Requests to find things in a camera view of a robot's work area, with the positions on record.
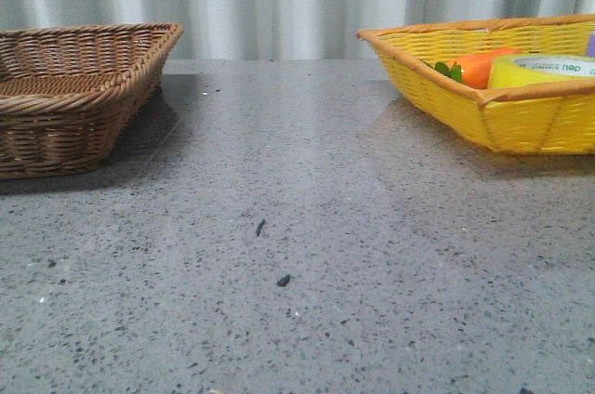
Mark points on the yellow tape roll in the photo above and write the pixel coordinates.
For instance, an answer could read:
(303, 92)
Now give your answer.
(518, 70)

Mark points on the orange toy carrot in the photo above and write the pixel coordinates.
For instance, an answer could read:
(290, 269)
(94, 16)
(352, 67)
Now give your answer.
(474, 69)

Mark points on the brown wicker basket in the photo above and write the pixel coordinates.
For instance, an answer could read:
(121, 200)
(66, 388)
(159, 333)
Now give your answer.
(67, 93)

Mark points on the yellow wicker basket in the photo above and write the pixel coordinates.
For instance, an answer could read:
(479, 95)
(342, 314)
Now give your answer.
(547, 118)

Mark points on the purple object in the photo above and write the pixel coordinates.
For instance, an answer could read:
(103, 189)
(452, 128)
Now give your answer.
(591, 46)

